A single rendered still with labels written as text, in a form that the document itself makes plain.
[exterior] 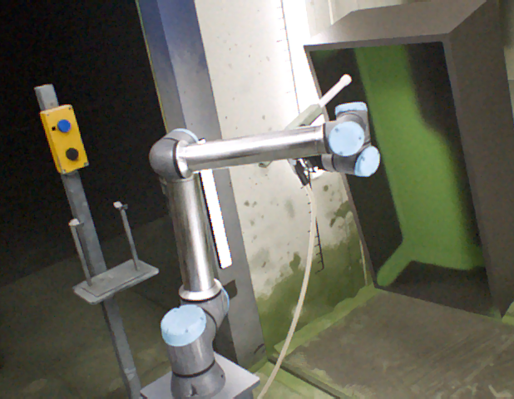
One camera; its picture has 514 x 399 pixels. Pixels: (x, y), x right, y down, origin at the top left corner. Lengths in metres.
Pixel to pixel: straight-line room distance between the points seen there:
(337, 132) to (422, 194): 1.32
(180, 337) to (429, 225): 1.46
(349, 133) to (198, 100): 1.20
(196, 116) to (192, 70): 0.20
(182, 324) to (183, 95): 1.09
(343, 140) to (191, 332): 0.80
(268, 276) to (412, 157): 0.94
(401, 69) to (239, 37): 0.75
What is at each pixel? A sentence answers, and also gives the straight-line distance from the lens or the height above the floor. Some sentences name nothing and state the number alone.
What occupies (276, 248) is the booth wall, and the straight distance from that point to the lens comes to 3.19.
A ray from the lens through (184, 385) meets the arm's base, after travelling 2.16.
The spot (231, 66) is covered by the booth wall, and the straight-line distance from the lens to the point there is 2.88.
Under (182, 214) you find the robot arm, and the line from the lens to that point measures 2.06.
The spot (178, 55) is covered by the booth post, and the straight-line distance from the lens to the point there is 2.72.
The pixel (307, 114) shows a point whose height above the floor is 1.44.
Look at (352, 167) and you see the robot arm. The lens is 1.88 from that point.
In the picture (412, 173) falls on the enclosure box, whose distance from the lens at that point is 2.92.
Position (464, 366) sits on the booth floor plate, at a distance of 3.16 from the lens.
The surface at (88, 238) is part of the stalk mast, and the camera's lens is 2.83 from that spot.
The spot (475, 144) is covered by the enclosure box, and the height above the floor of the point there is 1.23.
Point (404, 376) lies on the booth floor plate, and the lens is 3.11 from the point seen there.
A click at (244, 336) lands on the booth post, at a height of 0.23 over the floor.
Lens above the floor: 1.92
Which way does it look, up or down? 20 degrees down
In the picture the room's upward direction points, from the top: 11 degrees counter-clockwise
